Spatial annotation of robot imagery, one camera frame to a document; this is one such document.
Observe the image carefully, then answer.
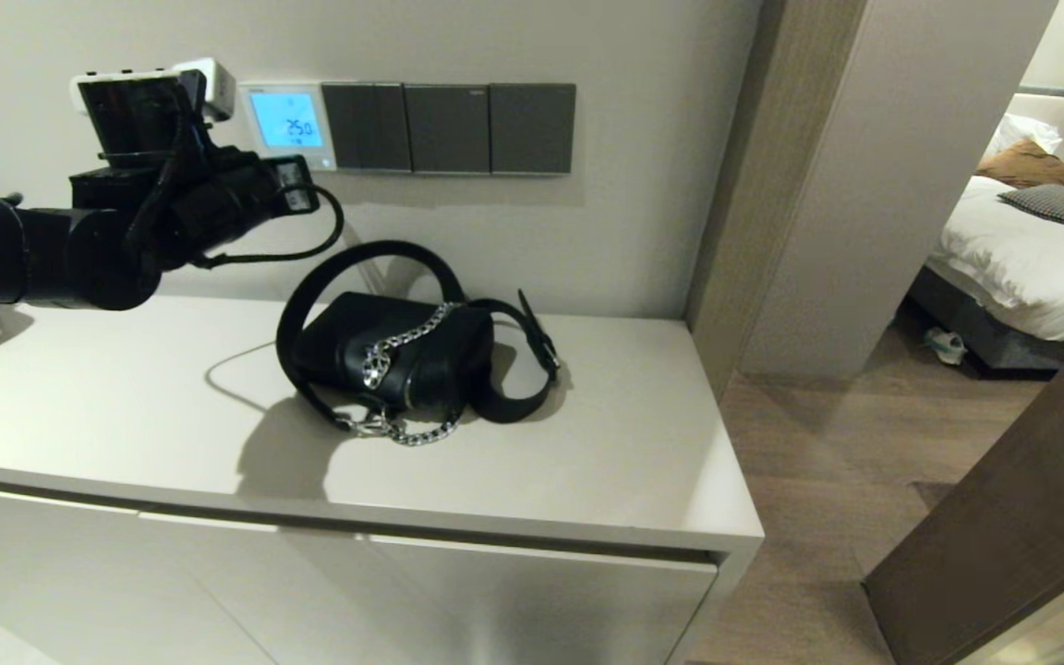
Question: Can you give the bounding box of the white wall thermostat panel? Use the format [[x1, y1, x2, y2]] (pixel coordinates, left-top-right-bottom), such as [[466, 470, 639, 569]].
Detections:
[[236, 81, 339, 173]]

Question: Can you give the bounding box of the beige cabinet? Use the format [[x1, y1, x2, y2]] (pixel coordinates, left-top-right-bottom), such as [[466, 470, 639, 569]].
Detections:
[[0, 289, 766, 665]]

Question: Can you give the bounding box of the narrow beige cabinet door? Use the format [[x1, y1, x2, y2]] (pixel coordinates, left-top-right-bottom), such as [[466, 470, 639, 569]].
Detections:
[[0, 480, 276, 665]]

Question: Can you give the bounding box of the wide beige cabinet door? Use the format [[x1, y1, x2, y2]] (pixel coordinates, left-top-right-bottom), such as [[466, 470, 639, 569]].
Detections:
[[139, 511, 719, 665]]

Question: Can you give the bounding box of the pale slipper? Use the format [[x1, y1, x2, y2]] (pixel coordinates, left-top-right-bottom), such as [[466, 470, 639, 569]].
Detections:
[[922, 328, 968, 368]]

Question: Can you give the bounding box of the bed with white duvet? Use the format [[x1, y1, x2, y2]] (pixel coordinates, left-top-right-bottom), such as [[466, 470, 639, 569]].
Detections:
[[906, 174, 1064, 375]]

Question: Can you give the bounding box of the small white pillow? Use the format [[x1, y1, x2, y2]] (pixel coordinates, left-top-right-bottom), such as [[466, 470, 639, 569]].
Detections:
[[985, 114, 1064, 161]]

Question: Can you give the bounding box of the brown cushion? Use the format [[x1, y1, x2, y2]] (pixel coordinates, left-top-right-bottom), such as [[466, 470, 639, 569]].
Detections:
[[975, 137, 1064, 191]]

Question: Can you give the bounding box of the checkered grey cushion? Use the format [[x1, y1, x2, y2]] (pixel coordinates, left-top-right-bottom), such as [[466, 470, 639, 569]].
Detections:
[[998, 184, 1064, 228]]

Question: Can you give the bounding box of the dark wooden door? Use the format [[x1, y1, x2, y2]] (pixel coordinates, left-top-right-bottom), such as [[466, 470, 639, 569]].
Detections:
[[863, 296, 1064, 665]]

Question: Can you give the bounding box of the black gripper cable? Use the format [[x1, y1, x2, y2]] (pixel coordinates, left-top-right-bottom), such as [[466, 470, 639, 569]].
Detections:
[[190, 185, 345, 271]]

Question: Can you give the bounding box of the grey triple rocker switch plate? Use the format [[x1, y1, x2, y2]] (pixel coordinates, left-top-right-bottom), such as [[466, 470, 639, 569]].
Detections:
[[320, 81, 413, 174]]

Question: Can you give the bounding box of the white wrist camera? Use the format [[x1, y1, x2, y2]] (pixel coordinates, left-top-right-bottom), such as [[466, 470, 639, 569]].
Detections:
[[172, 58, 237, 123]]

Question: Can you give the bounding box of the black handbag with silver chain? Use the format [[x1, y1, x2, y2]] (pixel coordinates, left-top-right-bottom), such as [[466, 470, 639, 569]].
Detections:
[[275, 240, 562, 448]]

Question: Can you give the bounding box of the grey single switch plate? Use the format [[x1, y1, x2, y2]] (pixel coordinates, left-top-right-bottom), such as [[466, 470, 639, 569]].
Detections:
[[403, 82, 492, 175], [490, 82, 577, 175]]

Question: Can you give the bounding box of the wood grain door frame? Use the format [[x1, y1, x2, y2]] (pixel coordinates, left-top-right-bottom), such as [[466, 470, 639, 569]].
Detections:
[[684, 0, 865, 403]]

